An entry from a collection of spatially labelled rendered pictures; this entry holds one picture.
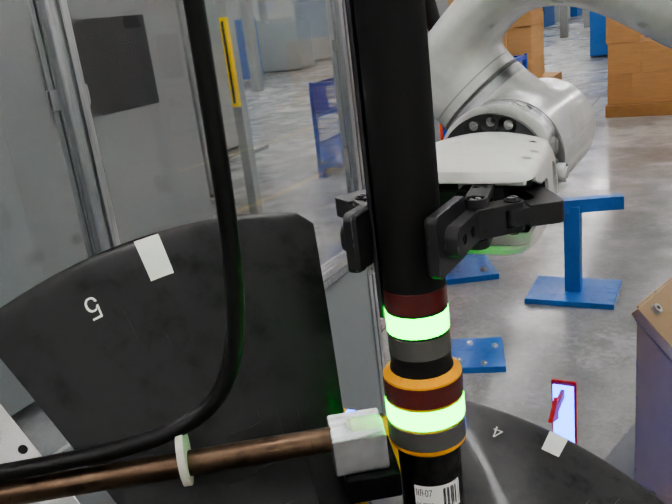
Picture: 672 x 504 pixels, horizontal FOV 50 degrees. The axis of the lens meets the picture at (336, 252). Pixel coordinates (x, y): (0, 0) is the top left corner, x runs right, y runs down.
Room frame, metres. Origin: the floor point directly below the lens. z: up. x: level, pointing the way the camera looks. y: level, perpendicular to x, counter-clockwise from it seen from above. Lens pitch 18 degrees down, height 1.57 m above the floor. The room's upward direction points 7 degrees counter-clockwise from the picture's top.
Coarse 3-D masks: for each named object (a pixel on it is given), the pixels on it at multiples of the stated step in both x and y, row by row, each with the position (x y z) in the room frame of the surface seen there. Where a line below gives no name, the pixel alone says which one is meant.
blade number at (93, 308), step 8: (96, 288) 0.44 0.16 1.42; (80, 296) 0.44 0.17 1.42; (88, 296) 0.44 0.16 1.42; (96, 296) 0.44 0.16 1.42; (104, 296) 0.44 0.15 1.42; (72, 304) 0.43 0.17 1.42; (80, 304) 0.43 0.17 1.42; (88, 304) 0.43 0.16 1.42; (96, 304) 0.43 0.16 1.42; (104, 304) 0.44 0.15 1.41; (80, 312) 0.43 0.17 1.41; (88, 312) 0.43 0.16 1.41; (96, 312) 0.43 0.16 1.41; (104, 312) 0.43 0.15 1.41; (112, 312) 0.43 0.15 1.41; (88, 320) 0.43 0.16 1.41; (96, 320) 0.43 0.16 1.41; (104, 320) 0.43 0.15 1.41; (112, 320) 0.43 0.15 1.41; (88, 328) 0.42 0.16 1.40; (96, 328) 0.42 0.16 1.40
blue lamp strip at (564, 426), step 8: (568, 392) 0.65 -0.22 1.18; (568, 400) 0.65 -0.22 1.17; (560, 408) 0.65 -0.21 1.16; (568, 408) 0.65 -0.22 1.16; (560, 416) 0.65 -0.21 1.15; (568, 416) 0.65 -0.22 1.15; (560, 424) 0.65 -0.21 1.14; (568, 424) 0.65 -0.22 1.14; (560, 432) 0.65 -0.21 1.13; (568, 432) 0.65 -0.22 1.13
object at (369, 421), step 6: (372, 414) 0.35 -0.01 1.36; (354, 420) 0.35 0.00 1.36; (360, 420) 0.35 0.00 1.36; (366, 420) 0.35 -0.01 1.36; (372, 420) 0.35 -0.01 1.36; (378, 420) 0.35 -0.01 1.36; (348, 426) 0.35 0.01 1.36; (354, 426) 0.34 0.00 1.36; (360, 426) 0.34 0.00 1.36; (366, 426) 0.34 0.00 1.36; (372, 426) 0.34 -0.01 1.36; (378, 426) 0.34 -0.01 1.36
